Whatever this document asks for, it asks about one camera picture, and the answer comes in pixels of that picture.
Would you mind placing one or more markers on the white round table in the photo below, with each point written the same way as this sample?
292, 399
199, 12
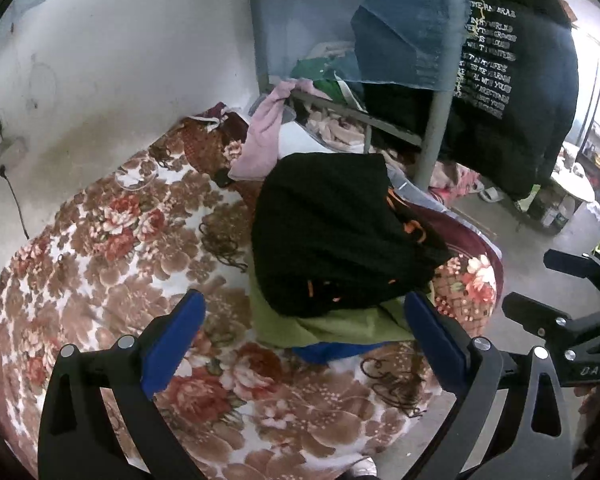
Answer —
575, 185

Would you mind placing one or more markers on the white slipper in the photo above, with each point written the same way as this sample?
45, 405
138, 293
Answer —
492, 194

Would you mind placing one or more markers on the maroon cushion with grey trim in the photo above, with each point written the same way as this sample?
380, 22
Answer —
460, 230

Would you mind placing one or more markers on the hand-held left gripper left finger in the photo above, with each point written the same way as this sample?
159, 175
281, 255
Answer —
172, 340

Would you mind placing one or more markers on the black hoodie with orange print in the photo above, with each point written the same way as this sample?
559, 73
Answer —
330, 225

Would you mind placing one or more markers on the grey metal bunk frame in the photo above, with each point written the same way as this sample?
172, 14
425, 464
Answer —
432, 130

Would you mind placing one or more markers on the blue mosquito net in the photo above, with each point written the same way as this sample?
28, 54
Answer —
300, 10

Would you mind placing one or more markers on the floral fleece blanket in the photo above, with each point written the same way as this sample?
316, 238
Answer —
105, 270

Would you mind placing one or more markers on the bright blue garment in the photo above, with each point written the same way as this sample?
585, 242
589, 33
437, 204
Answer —
330, 352

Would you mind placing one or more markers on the white shoe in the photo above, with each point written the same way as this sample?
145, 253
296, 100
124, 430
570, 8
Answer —
365, 467

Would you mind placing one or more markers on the blue denim garment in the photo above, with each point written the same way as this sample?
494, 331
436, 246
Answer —
405, 45

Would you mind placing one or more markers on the white power strip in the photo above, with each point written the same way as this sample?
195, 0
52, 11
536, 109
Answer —
12, 152

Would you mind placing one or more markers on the dark green garment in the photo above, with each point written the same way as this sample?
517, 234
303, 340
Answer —
315, 67

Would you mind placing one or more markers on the olive green garment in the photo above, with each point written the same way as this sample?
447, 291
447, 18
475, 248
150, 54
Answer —
330, 327

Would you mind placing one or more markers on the black printed t-shirt hanging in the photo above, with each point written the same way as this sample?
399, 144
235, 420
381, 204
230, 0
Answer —
530, 60

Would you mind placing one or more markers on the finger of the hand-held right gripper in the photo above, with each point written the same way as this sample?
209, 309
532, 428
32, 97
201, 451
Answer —
535, 315
575, 262

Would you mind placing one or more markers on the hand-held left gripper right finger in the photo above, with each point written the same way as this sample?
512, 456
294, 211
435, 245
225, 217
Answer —
435, 340

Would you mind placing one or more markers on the pink cloth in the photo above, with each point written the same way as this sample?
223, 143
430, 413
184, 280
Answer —
265, 130

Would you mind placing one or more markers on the beige fleece bedding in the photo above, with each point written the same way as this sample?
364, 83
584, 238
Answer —
340, 132

